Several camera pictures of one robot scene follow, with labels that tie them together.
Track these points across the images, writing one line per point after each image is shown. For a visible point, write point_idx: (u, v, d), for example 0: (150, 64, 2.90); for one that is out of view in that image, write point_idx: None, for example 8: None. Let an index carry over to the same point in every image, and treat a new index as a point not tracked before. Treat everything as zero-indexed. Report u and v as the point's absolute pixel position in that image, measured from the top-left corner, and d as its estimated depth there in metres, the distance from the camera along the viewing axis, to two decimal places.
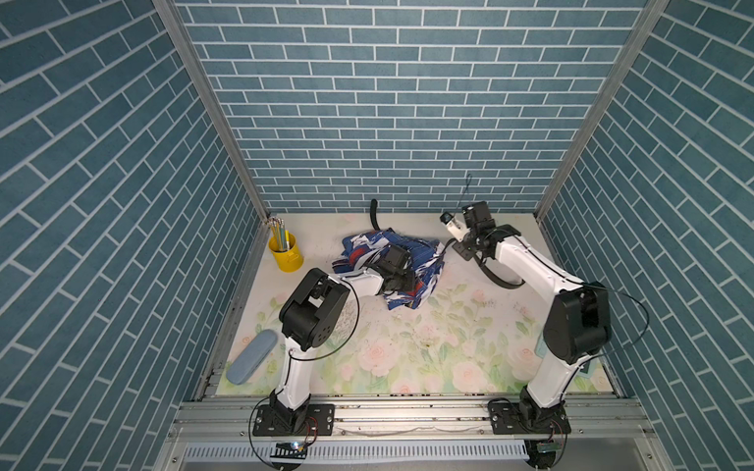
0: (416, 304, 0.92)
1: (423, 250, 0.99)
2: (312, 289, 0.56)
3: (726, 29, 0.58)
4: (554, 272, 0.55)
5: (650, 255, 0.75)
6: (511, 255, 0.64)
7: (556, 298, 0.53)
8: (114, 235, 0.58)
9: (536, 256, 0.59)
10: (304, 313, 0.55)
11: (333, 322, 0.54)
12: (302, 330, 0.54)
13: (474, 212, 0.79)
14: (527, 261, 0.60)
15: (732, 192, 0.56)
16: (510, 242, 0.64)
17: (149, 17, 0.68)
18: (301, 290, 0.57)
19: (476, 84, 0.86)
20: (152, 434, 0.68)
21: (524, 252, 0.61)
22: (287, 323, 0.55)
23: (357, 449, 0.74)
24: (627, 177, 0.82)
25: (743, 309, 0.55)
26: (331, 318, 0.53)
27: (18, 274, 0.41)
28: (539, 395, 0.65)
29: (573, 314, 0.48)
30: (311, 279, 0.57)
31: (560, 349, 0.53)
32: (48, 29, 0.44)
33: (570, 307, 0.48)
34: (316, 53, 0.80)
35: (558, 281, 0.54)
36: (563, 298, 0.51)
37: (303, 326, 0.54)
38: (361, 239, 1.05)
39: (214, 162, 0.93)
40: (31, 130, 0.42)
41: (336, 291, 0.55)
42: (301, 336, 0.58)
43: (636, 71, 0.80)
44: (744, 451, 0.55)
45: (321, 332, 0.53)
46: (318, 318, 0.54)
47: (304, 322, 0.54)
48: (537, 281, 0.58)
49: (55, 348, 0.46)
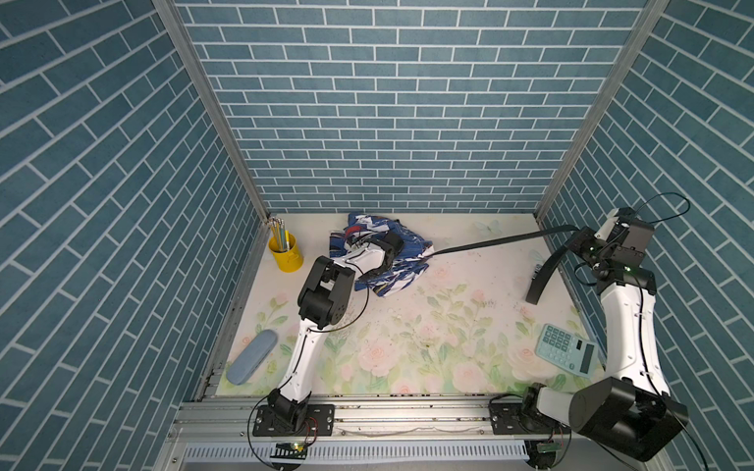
0: (382, 293, 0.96)
1: (410, 244, 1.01)
2: (322, 275, 0.63)
3: (726, 29, 0.58)
4: (641, 359, 0.43)
5: (649, 254, 0.75)
6: (616, 305, 0.51)
7: (608, 380, 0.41)
8: (114, 235, 0.58)
9: (642, 331, 0.46)
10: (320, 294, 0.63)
11: (347, 300, 0.62)
12: (321, 310, 0.62)
13: (624, 232, 0.57)
14: (625, 330, 0.47)
15: (732, 192, 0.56)
16: (628, 291, 0.50)
17: (149, 17, 0.68)
18: (312, 277, 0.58)
19: (476, 84, 0.86)
20: (152, 434, 0.68)
21: (632, 316, 0.47)
22: (303, 305, 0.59)
23: (357, 449, 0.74)
24: (627, 177, 0.82)
25: (743, 309, 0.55)
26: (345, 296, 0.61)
27: (18, 275, 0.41)
28: (543, 404, 0.65)
29: (612, 411, 0.40)
30: (319, 265, 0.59)
31: (577, 413, 0.47)
32: (48, 29, 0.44)
33: (615, 401, 0.40)
34: (315, 53, 0.80)
35: (637, 372, 0.42)
36: (617, 386, 0.40)
37: (321, 307, 0.62)
38: (365, 219, 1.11)
39: (214, 162, 0.93)
40: (32, 130, 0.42)
41: (347, 274, 0.62)
42: (322, 316, 0.64)
43: (636, 71, 0.80)
44: (744, 451, 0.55)
45: (339, 310, 0.61)
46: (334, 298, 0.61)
47: (322, 303, 0.62)
48: (615, 352, 0.47)
49: (54, 348, 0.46)
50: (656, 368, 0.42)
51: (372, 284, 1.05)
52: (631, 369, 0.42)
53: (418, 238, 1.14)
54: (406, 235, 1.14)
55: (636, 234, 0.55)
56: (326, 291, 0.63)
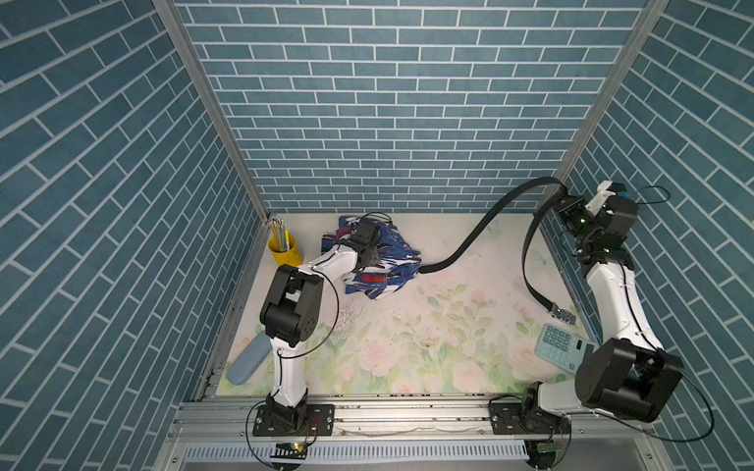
0: (374, 296, 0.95)
1: (399, 248, 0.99)
2: (288, 286, 0.55)
3: (726, 29, 0.58)
4: (634, 322, 0.47)
5: (649, 254, 0.75)
6: (602, 281, 0.55)
7: (610, 342, 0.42)
8: (114, 235, 0.58)
9: (631, 299, 0.50)
10: (284, 307, 0.55)
11: (316, 312, 0.54)
12: (288, 326, 0.53)
13: (611, 219, 0.59)
14: (615, 300, 0.50)
15: (732, 192, 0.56)
16: (612, 266, 0.56)
17: (149, 17, 0.68)
18: (276, 289, 0.55)
19: (476, 84, 0.86)
20: (152, 434, 0.68)
21: (619, 287, 0.52)
22: (269, 323, 0.55)
23: (357, 450, 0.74)
24: (627, 177, 0.82)
25: (743, 309, 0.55)
26: (313, 308, 0.53)
27: (18, 275, 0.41)
28: (542, 398, 0.66)
29: (616, 369, 0.43)
30: (282, 275, 0.55)
31: (582, 389, 0.49)
32: (48, 29, 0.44)
33: (619, 361, 0.43)
34: (316, 53, 0.80)
35: (633, 333, 0.45)
36: (619, 346, 0.43)
37: (288, 322, 0.53)
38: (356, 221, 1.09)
39: (214, 162, 0.93)
40: (31, 130, 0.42)
41: (310, 283, 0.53)
42: (289, 333, 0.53)
43: (636, 71, 0.80)
44: (744, 451, 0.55)
45: (306, 325, 0.53)
46: (298, 312, 0.53)
47: (289, 318, 0.54)
48: (609, 323, 0.50)
49: (55, 348, 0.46)
50: (649, 327, 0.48)
51: (364, 287, 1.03)
52: (627, 331, 0.46)
53: (405, 245, 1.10)
54: (395, 239, 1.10)
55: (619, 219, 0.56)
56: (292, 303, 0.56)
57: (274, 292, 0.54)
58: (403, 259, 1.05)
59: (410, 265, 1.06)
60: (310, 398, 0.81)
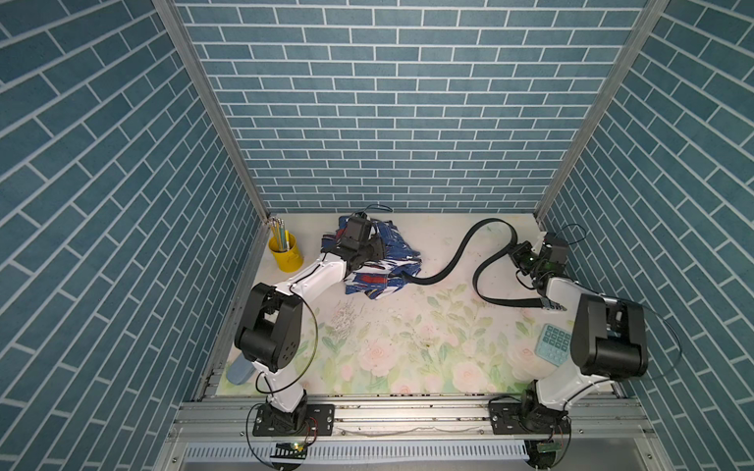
0: (374, 296, 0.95)
1: (399, 249, 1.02)
2: (264, 307, 0.49)
3: (726, 29, 0.58)
4: None
5: (649, 254, 0.75)
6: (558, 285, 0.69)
7: (583, 296, 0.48)
8: (114, 235, 0.58)
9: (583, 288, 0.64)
10: (261, 330, 0.50)
11: (298, 336, 0.50)
12: (263, 351, 0.48)
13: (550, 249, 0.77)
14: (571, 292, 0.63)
15: (732, 192, 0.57)
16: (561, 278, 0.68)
17: (149, 17, 0.68)
18: (250, 314, 0.50)
19: (476, 84, 0.86)
20: (152, 434, 0.68)
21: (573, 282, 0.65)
22: (244, 347, 0.50)
23: (357, 450, 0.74)
24: (627, 177, 0.82)
25: (743, 309, 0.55)
26: (294, 332, 0.48)
27: (18, 274, 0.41)
28: (541, 392, 0.67)
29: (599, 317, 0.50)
30: (256, 296, 0.50)
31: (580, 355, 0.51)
32: (48, 29, 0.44)
33: (596, 308, 0.51)
34: (316, 53, 0.80)
35: None
36: (592, 297, 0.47)
37: (264, 347, 0.48)
38: None
39: (214, 162, 0.93)
40: (31, 130, 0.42)
41: (288, 303, 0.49)
42: (265, 358, 0.49)
43: (636, 71, 0.80)
44: (744, 451, 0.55)
45: (287, 349, 0.48)
46: (275, 338, 0.48)
47: (264, 342, 0.49)
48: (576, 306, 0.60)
49: (55, 348, 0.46)
50: None
51: (364, 287, 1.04)
52: None
53: (405, 245, 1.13)
54: (395, 240, 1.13)
55: (555, 251, 0.75)
56: (269, 326, 0.51)
57: (250, 315, 0.50)
58: (403, 260, 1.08)
59: (410, 266, 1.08)
60: (310, 398, 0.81)
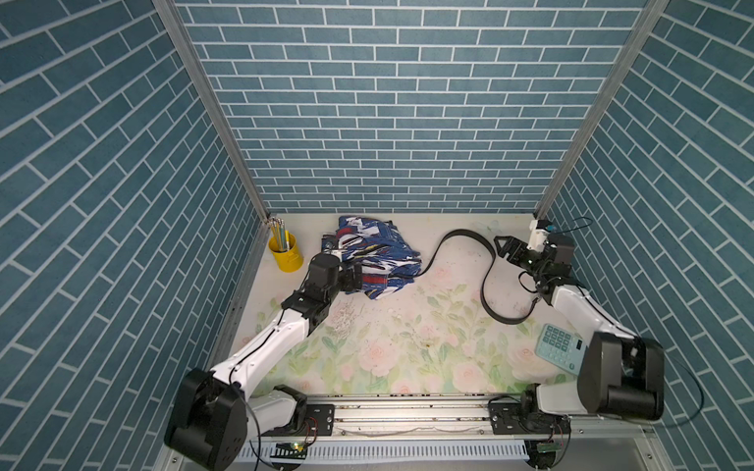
0: (374, 296, 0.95)
1: (398, 248, 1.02)
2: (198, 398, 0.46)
3: (726, 29, 0.58)
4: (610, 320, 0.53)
5: (649, 254, 0.75)
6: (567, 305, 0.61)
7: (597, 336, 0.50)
8: (114, 235, 0.58)
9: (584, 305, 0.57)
10: (196, 423, 0.42)
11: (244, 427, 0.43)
12: (200, 449, 0.40)
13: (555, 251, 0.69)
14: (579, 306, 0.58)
15: (732, 192, 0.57)
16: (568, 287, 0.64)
17: (149, 17, 0.68)
18: (185, 407, 0.41)
19: (476, 84, 0.86)
20: (152, 434, 0.68)
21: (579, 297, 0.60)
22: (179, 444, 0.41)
23: (357, 450, 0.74)
24: (627, 177, 0.82)
25: (743, 309, 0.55)
26: (238, 426, 0.41)
27: (18, 274, 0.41)
28: (542, 401, 0.65)
29: (612, 359, 0.44)
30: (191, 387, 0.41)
31: (589, 399, 0.47)
32: (48, 29, 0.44)
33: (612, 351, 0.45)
34: (316, 53, 0.80)
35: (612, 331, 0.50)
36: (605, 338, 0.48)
37: (201, 447, 0.40)
38: (355, 221, 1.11)
39: (214, 162, 0.93)
40: (31, 130, 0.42)
41: (225, 397, 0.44)
42: (202, 458, 0.40)
43: (636, 71, 0.80)
44: (744, 451, 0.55)
45: (227, 448, 0.40)
46: (210, 435, 0.40)
47: (200, 443, 0.41)
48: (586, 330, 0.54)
49: (55, 348, 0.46)
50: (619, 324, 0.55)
51: (364, 287, 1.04)
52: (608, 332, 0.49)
53: (405, 245, 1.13)
54: (395, 239, 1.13)
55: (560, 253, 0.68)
56: (207, 417, 0.43)
57: (183, 410, 0.41)
58: (403, 259, 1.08)
59: (410, 266, 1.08)
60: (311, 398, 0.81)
